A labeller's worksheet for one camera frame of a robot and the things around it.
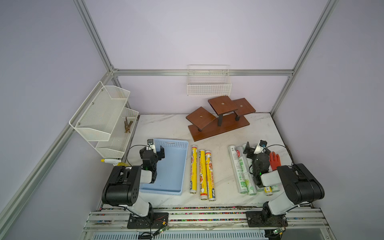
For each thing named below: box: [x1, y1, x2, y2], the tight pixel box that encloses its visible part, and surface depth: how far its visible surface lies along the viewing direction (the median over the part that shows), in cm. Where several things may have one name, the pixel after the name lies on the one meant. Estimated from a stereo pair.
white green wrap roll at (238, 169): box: [228, 145, 248, 194], surface depth 89 cm
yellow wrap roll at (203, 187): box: [199, 149, 208, 201], surface depth 87 cm
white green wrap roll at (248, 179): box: [236, 146, 257, 196], surface depth 87 cm
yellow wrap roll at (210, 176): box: [205, 150, 216, 202], surface depth 86 cm
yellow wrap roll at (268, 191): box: [263, 186, 273, 197], surface depth 82 cm
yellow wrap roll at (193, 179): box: [189, 145, 198, 195], surface depth 90 cm
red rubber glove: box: [269, 151, 281, 171], surface depth 97 cm
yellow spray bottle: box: [100, 158, 128, 167], surface depth 78 cm
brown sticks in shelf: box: [124, 116, 134, 134], surface depth 97 cm
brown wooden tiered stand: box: [185, 95, 256, 142], surface depth 103 cm
